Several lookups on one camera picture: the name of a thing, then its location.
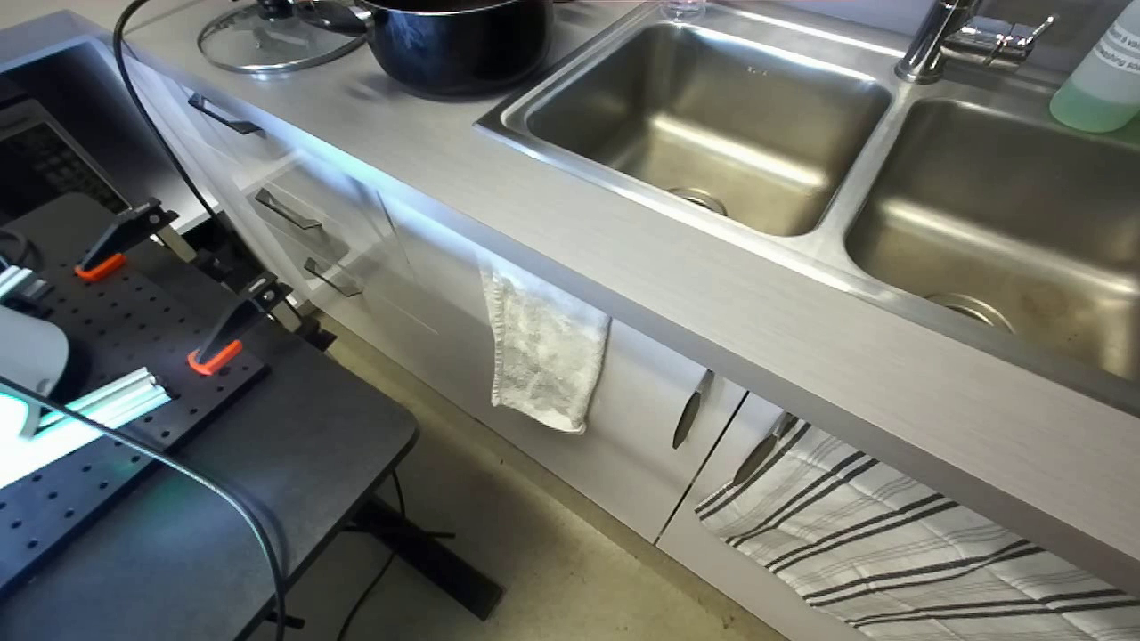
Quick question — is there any glass pot lid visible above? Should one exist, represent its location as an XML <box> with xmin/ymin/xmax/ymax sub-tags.
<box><xmin>192</xmin><ymin>0</ymin><xmax>372</xmax><ymax>78</ymax></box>

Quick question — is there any black cooking pot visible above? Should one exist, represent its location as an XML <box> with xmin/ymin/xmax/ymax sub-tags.
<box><xmin>317</xmin><ymin>0</ymin><xmax>554</xmax><ymax>99</ymax></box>

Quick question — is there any white hanging dish towel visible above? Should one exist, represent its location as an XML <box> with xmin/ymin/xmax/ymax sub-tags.
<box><xmin>477</xmin><ymin>261</ymin><xmax>613</xmax><ymax>439</ymax></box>

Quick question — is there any grey kitchen base cabinet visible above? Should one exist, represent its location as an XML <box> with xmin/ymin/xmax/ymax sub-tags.
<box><xmin>124</xmin><ymin>48</ymin><xmax>1140</xmax><ymax>641</ymax></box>

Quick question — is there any stainless steel double sink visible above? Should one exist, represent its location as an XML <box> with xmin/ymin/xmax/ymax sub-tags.
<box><xmin>477</xmin><ymin>0</ymin><xmax>1140</xmax><ymax>416</ymax></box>

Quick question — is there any black clamp with orange tip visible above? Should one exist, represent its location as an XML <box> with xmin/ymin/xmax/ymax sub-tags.
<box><xmin>72</xmin><ymin>198</ymin><xmax>198</xmax><ymax>289</ymax></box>
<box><xmin>182</xmin><ymin>269</ymin><xmax>338</xmax><ymax>380</ymax></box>

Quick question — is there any black robot table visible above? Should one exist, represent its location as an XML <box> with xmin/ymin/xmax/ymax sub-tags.
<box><xmin>0</xmin><ymin>190</ymin><xmax>510</xmax><ymax>641</ymax></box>

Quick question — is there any striped hanging kitchen towel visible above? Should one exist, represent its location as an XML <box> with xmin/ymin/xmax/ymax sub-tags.
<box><xmin>689</xmin><ymin>416</ymin><xmax>1140</xmax><ymax>641</ymax></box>

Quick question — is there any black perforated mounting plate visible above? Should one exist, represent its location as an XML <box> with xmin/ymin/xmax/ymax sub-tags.
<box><xmin>0</xmin><ymin>190</ymin><xmax>269</xmax><ymax>598</ymax></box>

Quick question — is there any chrome sink faucet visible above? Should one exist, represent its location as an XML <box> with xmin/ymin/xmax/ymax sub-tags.
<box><xmin>892</xmin><ymin>0</ymin><xmax>1060</xmax><ymax>85</ymax></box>

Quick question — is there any green dish soap bottle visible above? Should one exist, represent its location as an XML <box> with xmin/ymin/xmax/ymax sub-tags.
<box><xmin>1046</xmin><ymin>0</ymin><xmax>1140</xmax><ymax>135</ymax></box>

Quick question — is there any metal cabinet handle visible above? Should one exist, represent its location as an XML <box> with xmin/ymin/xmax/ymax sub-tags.
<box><xmin>730</xmin><ymin>409</ymin><xmax>802</xmax><ymax>483</ymax></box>
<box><xmin>667</xmin><ymin>365</ymin><xmax>717</xmax><ymax>453</ymax></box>
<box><xmin>251</xmin><ymin>184</ymin><xmax>352</xmax><ymax>261</ymax></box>
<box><xmin>299</xmin><ymin>254</ymin><xmax>366</xmax><ymax>304</ymax></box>

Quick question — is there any thin black floor cable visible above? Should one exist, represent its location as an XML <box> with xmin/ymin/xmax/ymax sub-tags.
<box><xmin>330</xmin><ymin>469</ymin><xmax>458</xmax><ymax>641</ymax></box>

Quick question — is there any thin grey cable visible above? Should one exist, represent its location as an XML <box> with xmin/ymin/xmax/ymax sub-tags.
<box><xmin>0</xmin><ymin>374</ymin><xmax>294</xmax><ymax>641</ymax></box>

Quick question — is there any dark drawer handle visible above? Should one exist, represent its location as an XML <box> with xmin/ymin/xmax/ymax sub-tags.
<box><xmin>184</xmin><ymin>88</ymin><xmax>268</xmax><ymax>137</ymax></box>

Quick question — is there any black power cable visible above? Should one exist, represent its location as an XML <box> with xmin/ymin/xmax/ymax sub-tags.
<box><xmin>111</xmin><ymin>0</ymin><xmax>227</xmax><ymax>229</ymax></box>

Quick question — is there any aluminium extrusion rail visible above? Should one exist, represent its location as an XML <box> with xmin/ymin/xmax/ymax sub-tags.
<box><xmin>18</xmin><ymin>364</ymin><xmax>174</xmax><ymax>441</ymax></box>

